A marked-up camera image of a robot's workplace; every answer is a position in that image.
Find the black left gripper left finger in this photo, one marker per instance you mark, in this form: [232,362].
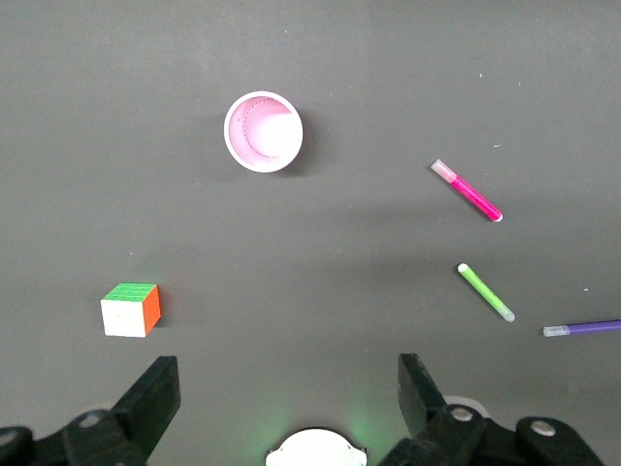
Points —
[140,412]

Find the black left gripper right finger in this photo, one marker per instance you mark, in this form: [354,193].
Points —
[427,412]

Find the pink marker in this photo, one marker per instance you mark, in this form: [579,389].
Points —
[473,194]

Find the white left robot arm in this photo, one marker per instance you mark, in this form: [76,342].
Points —
[315,449]

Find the colourful puzzle cube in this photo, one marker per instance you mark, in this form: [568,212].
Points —
[123,318]

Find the green marker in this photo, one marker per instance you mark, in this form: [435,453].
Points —
[485,291]

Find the purple marker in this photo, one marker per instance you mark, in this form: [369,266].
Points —
[592,327]

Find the pink plastic cup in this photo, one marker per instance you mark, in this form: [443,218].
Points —
[252,145]

